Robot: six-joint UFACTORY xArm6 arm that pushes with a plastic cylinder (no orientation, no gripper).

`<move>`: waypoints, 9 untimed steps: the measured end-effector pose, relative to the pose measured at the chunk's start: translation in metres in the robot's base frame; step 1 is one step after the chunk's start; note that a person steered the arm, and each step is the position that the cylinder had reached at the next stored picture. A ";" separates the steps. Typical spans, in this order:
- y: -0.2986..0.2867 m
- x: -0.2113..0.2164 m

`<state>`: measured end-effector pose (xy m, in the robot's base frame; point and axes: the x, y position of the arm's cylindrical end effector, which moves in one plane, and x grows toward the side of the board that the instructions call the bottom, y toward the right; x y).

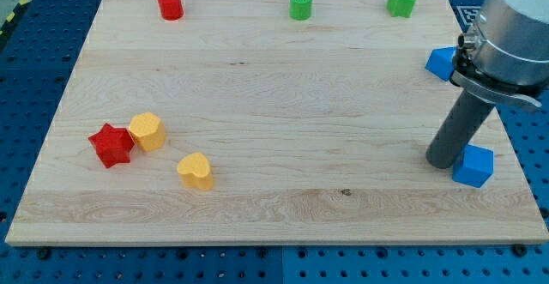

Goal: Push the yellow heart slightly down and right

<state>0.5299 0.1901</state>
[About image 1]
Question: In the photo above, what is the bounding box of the fiducial marker tag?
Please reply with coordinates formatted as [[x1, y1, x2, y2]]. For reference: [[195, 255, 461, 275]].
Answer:
[[455, 5, 480, 31]]

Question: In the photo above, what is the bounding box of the wooden board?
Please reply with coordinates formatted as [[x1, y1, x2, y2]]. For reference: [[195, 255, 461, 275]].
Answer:
[[6, 0, 548, 246]]

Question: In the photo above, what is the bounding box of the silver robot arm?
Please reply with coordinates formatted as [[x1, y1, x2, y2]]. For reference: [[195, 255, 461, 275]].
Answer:
[[425, 0, 548, 169]]

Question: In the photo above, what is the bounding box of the green cylinder block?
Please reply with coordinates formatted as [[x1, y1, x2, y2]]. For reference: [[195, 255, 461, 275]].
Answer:
[[289, 0, 312, 21]]

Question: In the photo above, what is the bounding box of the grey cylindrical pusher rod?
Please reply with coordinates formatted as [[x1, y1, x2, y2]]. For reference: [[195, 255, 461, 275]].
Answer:
[[425, 91, 495, 169]]

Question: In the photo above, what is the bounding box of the yellow heart block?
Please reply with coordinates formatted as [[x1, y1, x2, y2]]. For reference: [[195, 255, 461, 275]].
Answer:
[[177, 153, 214, 190]]

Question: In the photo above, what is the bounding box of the red cylinder block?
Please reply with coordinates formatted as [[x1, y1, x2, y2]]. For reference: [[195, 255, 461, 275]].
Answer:
[[157, 0, 184, 21]]

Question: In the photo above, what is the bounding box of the yellow hexagon block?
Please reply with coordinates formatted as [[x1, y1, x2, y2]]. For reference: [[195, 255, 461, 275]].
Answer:
[[128, 112, 166, 152]]

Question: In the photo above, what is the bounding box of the blue pentagon block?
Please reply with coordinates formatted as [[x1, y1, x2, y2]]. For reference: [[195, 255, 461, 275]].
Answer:
[[425, 46, 456, 82]]

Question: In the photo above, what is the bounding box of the red star block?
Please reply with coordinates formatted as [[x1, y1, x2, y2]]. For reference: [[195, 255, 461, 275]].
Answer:
[[88, 124, 135, 168]]

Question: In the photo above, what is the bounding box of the green star block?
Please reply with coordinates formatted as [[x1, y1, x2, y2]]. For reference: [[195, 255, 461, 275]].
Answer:
[[386, 0, 416, 18]]

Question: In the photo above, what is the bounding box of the blue cube block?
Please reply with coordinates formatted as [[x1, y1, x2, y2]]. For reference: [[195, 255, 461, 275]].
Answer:
[[452, 144, 494, 188]]

